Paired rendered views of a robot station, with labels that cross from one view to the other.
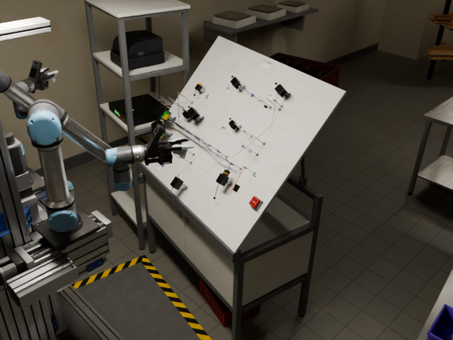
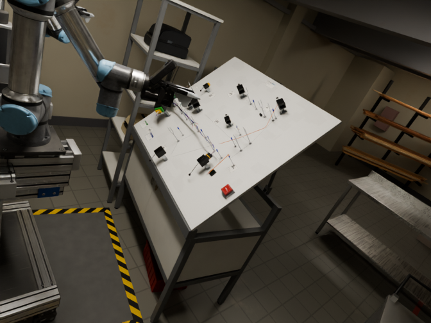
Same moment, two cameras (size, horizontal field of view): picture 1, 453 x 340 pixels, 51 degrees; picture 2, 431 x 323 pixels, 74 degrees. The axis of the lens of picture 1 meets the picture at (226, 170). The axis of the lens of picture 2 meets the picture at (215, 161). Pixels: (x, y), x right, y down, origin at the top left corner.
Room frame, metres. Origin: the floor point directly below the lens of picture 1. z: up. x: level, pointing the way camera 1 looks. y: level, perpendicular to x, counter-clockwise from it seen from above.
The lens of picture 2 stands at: (0.70, 0.08, 1.86)
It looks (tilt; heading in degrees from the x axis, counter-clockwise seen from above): 25 degrees down; 355
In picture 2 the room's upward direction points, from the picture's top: 24 degrees clockwise
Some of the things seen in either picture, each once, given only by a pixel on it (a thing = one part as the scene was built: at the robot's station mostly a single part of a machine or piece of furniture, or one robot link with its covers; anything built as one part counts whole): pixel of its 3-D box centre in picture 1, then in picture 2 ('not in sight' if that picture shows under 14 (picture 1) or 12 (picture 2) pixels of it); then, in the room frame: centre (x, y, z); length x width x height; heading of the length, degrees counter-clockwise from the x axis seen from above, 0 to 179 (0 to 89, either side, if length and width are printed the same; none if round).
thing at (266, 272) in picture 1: (223, 216); (186, 197); (2.59, 0.01, 0.60); 1.17 x 0.58 x 0.40; 35
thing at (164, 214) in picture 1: (165, 210); (140, 175); (2.64, 0.41, 0.60); 0.55 x 0.02 x 0.39; 35
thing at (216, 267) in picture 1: (207, 255); (163, 224); (2.19, 0.10, 0.60); 0.55 x 0.03 x 0.39; 35
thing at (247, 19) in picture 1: (234, 18); not in sight; (5.26, -0.05, 1.26); 0.39 x 0.37 x 0.10; 135
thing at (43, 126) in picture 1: (53, 171); (27, 54); (1.61, 0.69, 1.54); 0.15 x 0.12 x 0.55; 20
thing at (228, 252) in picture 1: (181, 202); (157, 171); (2.40, 0.27, 0.83); 1.18 x 0.05 x 0.06; 35
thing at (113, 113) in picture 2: (121, 175); (109, 99); (1.72, 0.45, 1.46); 0.11 x 0.08 x 0.11; 20
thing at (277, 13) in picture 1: (265, 11); not in sight; (5.64, -0.42, 1.26); 0.39 x 0.37 x 0.10; 135
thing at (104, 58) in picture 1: (143, 125); (149, 106); (3.28, 0.64, 0.92); 0.61 x 0.50 x 1.85; 35
